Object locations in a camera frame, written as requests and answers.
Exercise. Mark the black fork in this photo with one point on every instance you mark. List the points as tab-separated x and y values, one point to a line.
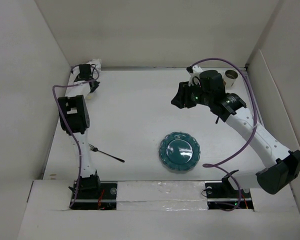
95	149

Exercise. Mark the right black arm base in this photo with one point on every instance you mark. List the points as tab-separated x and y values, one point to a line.
219	196

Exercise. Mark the brown paper cup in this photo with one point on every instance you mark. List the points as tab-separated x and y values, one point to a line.
229	78

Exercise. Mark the teal scalloped plate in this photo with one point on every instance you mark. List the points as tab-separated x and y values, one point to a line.
179	151

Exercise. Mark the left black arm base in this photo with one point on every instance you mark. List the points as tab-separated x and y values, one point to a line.
104	199

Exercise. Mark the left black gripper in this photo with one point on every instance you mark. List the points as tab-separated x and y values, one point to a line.
96	86

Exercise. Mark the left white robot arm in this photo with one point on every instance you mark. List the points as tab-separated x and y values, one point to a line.
75	120

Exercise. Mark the patterned white cloth napkin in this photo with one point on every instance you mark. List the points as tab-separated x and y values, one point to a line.
95	62

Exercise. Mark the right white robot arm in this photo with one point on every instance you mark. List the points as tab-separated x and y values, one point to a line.
280	164

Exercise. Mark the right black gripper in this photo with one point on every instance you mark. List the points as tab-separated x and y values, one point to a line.
182	96

